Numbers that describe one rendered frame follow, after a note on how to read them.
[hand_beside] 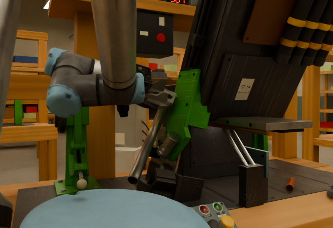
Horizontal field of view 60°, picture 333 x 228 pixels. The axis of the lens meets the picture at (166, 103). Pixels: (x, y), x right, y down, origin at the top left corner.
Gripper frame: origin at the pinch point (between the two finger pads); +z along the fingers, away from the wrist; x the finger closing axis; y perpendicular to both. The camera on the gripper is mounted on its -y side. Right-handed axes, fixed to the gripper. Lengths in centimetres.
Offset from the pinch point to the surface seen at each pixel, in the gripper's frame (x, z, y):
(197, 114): -7.2, 6.5, 4.2
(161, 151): -14.5, -0.8, -6.2
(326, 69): 577, 724, -166
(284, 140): 21, 81, -20
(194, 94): -4.6, 3.6, 8.7
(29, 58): 545, -75, -423
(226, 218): -38.1, 6.0, 4.6
